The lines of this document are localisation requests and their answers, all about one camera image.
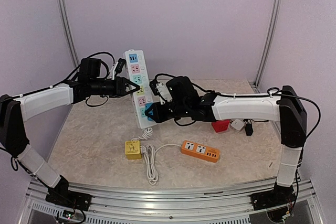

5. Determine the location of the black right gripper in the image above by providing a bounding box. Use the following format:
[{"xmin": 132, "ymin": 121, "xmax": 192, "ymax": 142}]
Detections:
[{"xmin": 146, "ymin": 100, "xmax": 190, "ymax": 122}]

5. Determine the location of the small circuit board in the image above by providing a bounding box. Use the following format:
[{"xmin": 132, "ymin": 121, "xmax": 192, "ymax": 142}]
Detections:
[{"xmin": 55, "ymin": 210, "xmax": 77, "ymax": 221}]

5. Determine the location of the long white power strip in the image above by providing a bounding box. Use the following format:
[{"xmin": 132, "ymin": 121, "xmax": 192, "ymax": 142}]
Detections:
[{"xmin": 123, "ymin": 49, "xmax": 156, "ymax": 130}]

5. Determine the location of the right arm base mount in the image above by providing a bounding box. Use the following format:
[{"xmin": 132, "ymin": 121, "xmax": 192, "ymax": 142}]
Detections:
[{"xmin": 251, "ymin": 190, "xmax": 296, "ymax": 211}]

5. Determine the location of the aluminium corner post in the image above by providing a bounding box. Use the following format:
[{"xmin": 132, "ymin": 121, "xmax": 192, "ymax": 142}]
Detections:
[
  {"xmin": 57, "ymin": 0, "xmax": 79, "ymax": 67},
  {"xmin": 250, "ymin": 0, "xmax": 281, "ymax": 91}
]

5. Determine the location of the white strip cord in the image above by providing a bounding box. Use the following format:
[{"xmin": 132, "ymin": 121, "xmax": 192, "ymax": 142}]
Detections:
[{"xmin": 131, "ymin": 126, "xmax": 153, "ymax": 143}]

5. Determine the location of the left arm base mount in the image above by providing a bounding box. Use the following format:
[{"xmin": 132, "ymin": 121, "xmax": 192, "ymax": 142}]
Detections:
[{"xmin": 45, "ymin": 191, "xmax": 92, "ymax": 211}]

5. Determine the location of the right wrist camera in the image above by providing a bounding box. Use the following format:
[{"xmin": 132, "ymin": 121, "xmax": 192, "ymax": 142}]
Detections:
[{"xmin": 149, "ymin": 80, "xmax": 172, "ymax": 104}]

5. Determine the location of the right aluminium corner post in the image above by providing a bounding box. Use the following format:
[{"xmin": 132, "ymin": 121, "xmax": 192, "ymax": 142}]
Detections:
[{"xmin": 250, "ymin": 0, "xmax": 281, "ymax": 91}]

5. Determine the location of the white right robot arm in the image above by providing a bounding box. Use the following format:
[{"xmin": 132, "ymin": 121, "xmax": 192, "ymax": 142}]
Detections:
[{"xmin": 145, "ymin": 76, "xmax": 311, "ymax": 205}]

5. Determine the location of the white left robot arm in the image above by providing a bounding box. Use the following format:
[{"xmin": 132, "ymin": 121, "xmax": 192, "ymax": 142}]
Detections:
[{"xmin": 1, "ymin": 54, "xmax": 140, "ymax": 206}]

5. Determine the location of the white plug adapter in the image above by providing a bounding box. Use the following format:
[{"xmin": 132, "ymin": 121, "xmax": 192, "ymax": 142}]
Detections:
[{"xmin": 230, "ymin": 119, "xmax": 245, "ymax": 132}]

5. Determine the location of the black plug with cable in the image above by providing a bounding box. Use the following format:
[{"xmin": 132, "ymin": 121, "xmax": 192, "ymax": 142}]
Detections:
[{"xmin": 243, "ymin": 119, "xmax": 268, "ymax": 136}]

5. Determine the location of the blue plug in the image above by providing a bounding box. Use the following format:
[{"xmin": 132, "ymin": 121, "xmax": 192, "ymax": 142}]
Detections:
[{"xmin": 145, "ymin": 102, "xmax": 156, "ymax": 123}]

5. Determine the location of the orange power strip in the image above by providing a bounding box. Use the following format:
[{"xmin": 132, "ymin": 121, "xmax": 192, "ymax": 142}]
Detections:
[{"xmin": 181, "ymin": 140, "xmax": 220, "ymax": 163}]

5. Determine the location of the yellow cube socket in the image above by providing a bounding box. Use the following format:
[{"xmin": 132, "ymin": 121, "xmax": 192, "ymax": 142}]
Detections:
[{"xmin": 124, "ymin": 140, "xmax": 142, "ymax": 160}]

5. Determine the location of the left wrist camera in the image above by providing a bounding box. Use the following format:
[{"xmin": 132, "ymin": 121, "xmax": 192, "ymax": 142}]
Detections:
[{"xmin": 108, "ymin": 58, "xmax": 126, "ymax": 80}]

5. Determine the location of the red cube socket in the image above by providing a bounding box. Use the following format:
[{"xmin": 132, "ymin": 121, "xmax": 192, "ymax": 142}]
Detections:
[{"xmin": 211, "ymin": 120, "xmax": 230, "ymax": 133}]

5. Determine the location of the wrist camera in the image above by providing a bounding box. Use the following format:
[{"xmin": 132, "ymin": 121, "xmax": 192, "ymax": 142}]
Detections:
[
  {"xmin": 149, "ymin": 80, "xmax": 172, "ymax": 104},
  {"xmin": 108, "ymin": 58, "xmax": 126, "ymax": 80}
]

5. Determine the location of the left aluminium corner post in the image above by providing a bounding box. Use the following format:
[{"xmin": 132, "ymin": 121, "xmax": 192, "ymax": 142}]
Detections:
[{"xmin": 57, "ymin": 0, "xmax": 79, "ymax": 67}]

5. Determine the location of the aluminium front rail frame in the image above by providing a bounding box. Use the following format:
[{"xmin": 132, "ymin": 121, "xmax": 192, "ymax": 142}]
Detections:
[{"xmin": 18, "ymin": 179, "xmax": 326, "ymax": 223}]

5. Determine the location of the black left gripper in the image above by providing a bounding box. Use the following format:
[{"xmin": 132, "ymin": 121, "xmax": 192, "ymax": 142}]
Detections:
[{"xmin": 89, "ymin": 76, "xmax": 139, "ymax": 98}]

